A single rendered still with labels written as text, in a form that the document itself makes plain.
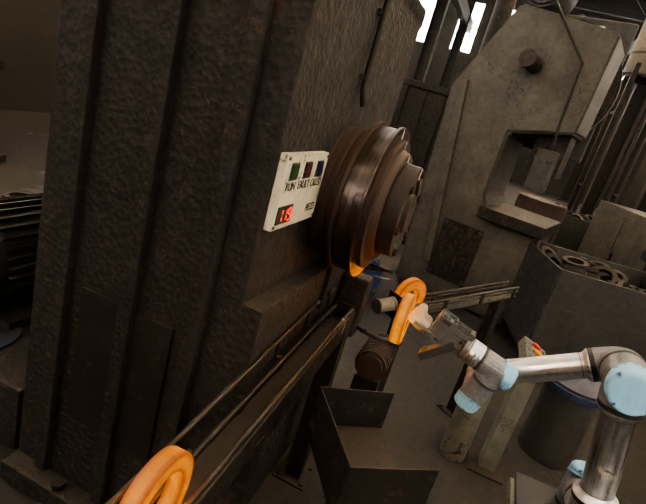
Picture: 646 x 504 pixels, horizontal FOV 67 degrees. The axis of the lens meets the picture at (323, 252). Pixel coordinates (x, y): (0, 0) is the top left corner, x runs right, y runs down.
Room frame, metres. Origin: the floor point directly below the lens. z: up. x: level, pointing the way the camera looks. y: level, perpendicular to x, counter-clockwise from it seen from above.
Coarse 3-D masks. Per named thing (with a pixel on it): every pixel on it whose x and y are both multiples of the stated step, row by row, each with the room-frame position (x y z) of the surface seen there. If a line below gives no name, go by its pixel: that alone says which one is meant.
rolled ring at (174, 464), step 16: (176, 448) 0.66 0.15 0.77; (160, 464) 0.61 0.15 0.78; (176, 464) 0.64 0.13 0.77; (192, 464) 0.70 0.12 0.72; (144, 480) 0.58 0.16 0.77; (160, 480) 0.60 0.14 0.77; (176, 480) 0.68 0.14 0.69; (128, 496) 0.56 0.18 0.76; (144, 496) 0.56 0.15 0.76; (160, 496) 0.67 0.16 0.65; (176, 496) 0.67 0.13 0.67
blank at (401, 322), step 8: (408, 296) 1.34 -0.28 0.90; (416, 296) 1.38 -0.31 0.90; (400, 304) 1.31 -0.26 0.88; (408, 304) 1.31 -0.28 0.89; (400, 312) 1.29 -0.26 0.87; (408, 312) 1.29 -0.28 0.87; (400, 320) 1.28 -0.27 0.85; (408, 320) 1.38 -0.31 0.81; (392, 328) 1.29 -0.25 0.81; (400, 328) 1.28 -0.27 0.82; (392, 336) 1.29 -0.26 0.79; (400, 336) 1.28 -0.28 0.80
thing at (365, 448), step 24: (336, 408) 1.06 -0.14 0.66; (360, 408) 1.08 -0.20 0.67; (384, 408) 1.10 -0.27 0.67; (312, 432) 1.01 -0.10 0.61; (336, 432) 0.90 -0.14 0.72; (360, 432) 1.07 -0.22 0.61; (336, 456) 0.86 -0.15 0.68; (360, 456) 0.99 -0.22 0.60; (384, 456) 1.01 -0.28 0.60; (336, 480) 0.83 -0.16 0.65; (360, 480) 0.81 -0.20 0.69; (384, 480) 0.83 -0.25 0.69; (408, 480) 0.84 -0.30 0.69; (432, 480) 0.86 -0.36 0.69
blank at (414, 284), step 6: (402, 282) 1.87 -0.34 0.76; (408, 282) 1.86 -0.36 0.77; (414, 282) 1.87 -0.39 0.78; (420, 282) 1.89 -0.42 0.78; (402, 288) 1.85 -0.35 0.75; (408, 288) 1.86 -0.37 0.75; (414, 288) 1.88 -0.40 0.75; (420, 288) 1.90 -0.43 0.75; (402, 294) 1.84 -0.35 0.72; (414, 294) 1.92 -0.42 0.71; (420, 294) 1.91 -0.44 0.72; (420, 300) 1.92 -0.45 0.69
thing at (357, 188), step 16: (384, 128) 1.43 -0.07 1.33; (400, 128) 1.43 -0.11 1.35; (368, 144) 1.35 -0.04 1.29; (384, 144) 1.35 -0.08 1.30; (368, 160) 1.31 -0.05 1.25; (384, 160) 1.34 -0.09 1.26; (352, 176) 1.29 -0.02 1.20; (368, 176) 1.28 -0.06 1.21; (352, 192) 1.27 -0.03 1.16; (368, 192) 1.27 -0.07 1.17; (352, 208) 1.26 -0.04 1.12; (336, 224) 1.28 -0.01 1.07; (352, 224) 1.26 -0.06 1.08; (336, 240) 1.29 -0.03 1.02; (352, 240) 1.26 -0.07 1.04; (336, 256) 1.33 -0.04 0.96; (352, 256) 1.31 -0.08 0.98; (352, 272) 1.37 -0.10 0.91
